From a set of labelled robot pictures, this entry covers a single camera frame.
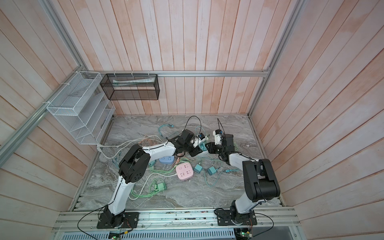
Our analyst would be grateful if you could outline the pink USB charger front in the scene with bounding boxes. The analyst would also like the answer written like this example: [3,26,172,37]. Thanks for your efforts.
[176,152,185,158]

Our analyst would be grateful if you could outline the blue power strip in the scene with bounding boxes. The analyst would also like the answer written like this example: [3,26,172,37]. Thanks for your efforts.
[159,156,175,165]

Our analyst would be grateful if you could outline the pink power strip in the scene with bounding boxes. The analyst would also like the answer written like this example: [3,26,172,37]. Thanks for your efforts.
[175,163,194,181]

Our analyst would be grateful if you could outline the teal USB charger with green cable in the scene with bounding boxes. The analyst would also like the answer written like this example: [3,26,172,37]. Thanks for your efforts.
[194,164,203,174]

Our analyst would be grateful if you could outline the light green USB charger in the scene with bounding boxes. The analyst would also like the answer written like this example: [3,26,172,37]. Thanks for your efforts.
[155,182,167,192]

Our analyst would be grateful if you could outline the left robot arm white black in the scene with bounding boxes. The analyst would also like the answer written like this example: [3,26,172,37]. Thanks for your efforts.
[107,130,205,216]

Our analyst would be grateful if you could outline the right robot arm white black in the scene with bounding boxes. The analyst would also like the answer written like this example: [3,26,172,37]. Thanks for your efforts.
[206,132,281,218]

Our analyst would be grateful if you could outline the black mesh basket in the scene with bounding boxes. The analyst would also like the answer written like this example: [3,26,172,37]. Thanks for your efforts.
[101,73,160,101]

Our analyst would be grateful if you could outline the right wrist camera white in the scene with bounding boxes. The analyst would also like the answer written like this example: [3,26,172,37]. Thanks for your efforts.
[213,130,224,145]

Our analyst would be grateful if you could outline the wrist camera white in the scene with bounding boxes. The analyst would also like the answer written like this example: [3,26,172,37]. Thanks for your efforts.
[213,130,224,145]
[192,133,209,147]

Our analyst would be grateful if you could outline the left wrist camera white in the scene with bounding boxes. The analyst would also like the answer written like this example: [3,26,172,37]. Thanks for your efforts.
[192,133,209,147]

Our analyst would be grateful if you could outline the teal USB cable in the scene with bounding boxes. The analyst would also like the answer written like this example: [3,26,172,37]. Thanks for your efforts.
[202,167,241,187]

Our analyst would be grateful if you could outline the white power cord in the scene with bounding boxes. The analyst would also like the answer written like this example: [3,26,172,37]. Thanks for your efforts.
[96,134,164,160]

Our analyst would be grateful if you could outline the light green USB cable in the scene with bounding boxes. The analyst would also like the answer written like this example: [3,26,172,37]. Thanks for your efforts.
[128,157,193,199]

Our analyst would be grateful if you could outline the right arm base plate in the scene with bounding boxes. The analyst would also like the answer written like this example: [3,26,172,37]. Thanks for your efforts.
[214,208,257,226]

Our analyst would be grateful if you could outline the aluminium front rail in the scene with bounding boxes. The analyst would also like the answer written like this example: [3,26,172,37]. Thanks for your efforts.
[52,206,301,232]

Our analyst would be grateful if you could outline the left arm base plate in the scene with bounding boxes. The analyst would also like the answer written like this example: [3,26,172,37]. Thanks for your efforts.
[97,212,140,229]

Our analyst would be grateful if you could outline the white wire mesh shelf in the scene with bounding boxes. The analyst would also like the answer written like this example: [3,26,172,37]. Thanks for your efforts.
[47,72,115,145]

